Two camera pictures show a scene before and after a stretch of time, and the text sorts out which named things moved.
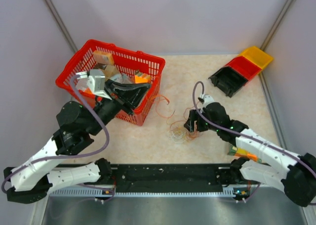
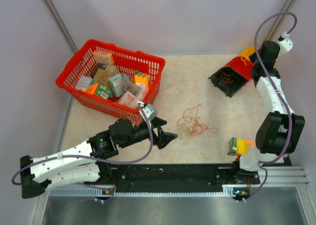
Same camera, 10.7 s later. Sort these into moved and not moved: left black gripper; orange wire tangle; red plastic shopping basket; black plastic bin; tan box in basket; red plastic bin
Moved: left black gripper; orange wire tangle
Not moved: red plastic bin; red plastic shopping basket; black plastic bin; tan box in basket
